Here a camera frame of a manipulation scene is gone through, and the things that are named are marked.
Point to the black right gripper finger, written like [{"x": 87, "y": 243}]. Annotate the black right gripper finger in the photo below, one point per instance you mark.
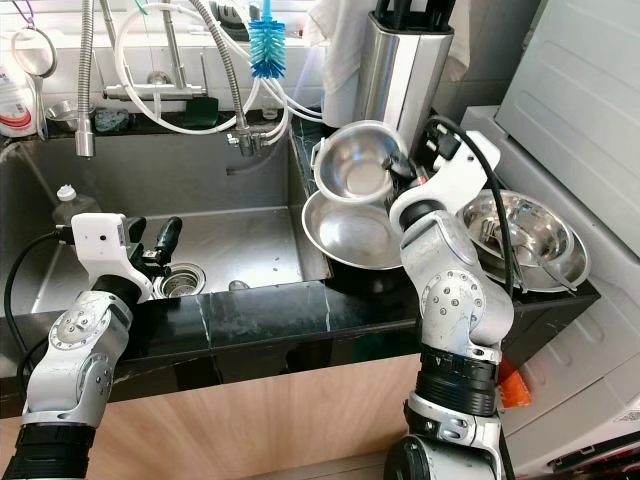
[
  {"x": 404, "y": 160},
  {"x": 400, "y": 180}
]

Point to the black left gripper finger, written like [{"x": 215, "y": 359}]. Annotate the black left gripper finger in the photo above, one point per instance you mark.
[{"x": 169, "y": 238}]

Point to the small steel bowl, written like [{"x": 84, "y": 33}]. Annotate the small steel bowl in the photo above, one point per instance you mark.
[{"x": 360, "y": 165}]

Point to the steel spoon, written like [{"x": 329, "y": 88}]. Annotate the steel spoon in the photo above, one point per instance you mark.
[{"x": 238, "y": 286}]

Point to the steel cutlery piece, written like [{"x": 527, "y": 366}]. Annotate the steel cutlery piece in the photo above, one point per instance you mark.
[
  {"x": 500, "y": 250},
  {"x": 555, "y": 272}
]

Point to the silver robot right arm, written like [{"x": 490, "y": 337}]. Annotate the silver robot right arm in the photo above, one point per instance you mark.
[{"x": 460, "y": 300}]

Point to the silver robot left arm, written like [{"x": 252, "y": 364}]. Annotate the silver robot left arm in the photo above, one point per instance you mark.
[{"x": 80, "y": 360}]

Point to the wooden kitchen cabinet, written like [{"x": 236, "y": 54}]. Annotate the wooden kitchen cabinet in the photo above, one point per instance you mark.
[{"x": 260, "y": 420}]

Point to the steel sink drain strainer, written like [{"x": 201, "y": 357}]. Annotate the steel sink drain strainer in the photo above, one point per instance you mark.
[{"x": 184, "y": 283}]

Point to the stainless steel sink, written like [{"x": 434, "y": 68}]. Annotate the stainless steel sink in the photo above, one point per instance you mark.
[{"x": 190, "y": 185}]

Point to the small white plastic clip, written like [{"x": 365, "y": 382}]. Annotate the small white plastic clip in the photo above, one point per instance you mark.
[{"x": 315, "y": 155}]

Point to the clear plastic bottle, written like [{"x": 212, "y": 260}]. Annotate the clear plastic bottle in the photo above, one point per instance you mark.
[{"x": 72, "y": 208}]

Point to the stainless steel knife block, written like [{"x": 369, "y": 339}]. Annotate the stainless steel knife block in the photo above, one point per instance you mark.
[{"x": 400, "y": 60}]

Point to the white hanging cloth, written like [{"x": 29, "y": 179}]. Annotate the white hanging cloth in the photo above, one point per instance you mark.
[{"x": 345, "y": 60}]

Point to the large steel bowl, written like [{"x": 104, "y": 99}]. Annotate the large steel bowl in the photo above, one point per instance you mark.
[{"x": 535, "y": 225}]

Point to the dark green sponge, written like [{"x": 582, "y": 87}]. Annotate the dark green sponge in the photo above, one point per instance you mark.
[{"x": 198, "y": 112}]

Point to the grey scouring pad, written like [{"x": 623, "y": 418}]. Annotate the grey scouring pad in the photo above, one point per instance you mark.
[{"x": 108, "y": 121}]

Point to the chrome tap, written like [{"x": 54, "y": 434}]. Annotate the chrome tap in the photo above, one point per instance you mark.
[{"x": 155, "y": 93}]

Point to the grey appliance lid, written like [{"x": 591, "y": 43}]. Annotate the grey appliance lid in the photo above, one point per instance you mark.
[{"x": 570, "y": 100}]

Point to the tiny steel bowl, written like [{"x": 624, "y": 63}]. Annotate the tiny steel bowl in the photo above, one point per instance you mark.
[{"x": 63, "y": 113}]

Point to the blue bottle brush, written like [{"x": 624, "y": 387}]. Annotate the blue bottle brush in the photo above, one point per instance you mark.
[{"x": 267, "y": 50}]

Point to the large steel plate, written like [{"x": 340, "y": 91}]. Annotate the large steel plate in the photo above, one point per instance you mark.
[{"x": 582, "y": 265}]

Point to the white red dish soap bottle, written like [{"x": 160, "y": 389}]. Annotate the white red dish soap bottle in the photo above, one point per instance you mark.
[{"x": 15, "y": 108}]

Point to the metal mesh strainer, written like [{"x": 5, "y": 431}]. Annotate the metal mesh strainer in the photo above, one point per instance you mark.
[{"x": 35, "y": 55}]

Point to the orange plastic object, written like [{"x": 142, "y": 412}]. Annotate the orange plastic object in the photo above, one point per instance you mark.
[{"x": 515, "y": 388}]

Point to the white appliance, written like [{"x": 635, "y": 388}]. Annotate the white appliance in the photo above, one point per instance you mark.
[{"x": 590, "y": 360}]

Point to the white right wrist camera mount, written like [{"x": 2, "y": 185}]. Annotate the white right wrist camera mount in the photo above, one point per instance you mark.
[{"x": 460, "y": 175}]

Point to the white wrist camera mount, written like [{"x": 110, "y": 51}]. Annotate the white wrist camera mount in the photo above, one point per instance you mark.
[
  {"x": 460, "y": 175},
  {"x": 102, "y": 245}
]

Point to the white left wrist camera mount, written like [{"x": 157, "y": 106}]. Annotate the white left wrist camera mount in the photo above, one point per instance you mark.
[{"x": 102, "y": 245}]

